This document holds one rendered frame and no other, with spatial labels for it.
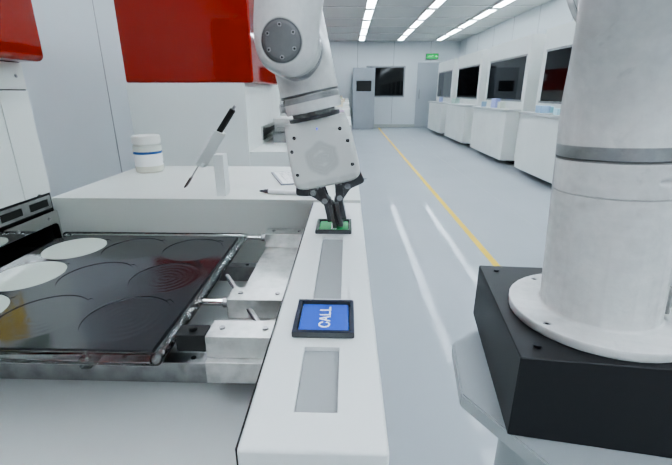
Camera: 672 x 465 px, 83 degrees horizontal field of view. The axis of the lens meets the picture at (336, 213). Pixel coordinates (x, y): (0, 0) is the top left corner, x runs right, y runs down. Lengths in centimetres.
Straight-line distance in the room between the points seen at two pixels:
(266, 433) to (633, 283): 37
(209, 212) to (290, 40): 44
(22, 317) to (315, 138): 44
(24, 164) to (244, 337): 60
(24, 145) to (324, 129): 59
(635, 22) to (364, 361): 35
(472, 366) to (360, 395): 29
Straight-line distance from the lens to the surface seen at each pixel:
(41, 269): 77
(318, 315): 38
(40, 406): 60
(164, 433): 51
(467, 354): 60
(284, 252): 73
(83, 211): 93
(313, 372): 33
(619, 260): 47
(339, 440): 28
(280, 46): 47
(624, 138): 45
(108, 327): 55
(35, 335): 58
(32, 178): 93
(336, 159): 56
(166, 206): 84
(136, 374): 58
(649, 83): 44
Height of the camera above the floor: 117
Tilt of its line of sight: 18 degrees down
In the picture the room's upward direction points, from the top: straight up
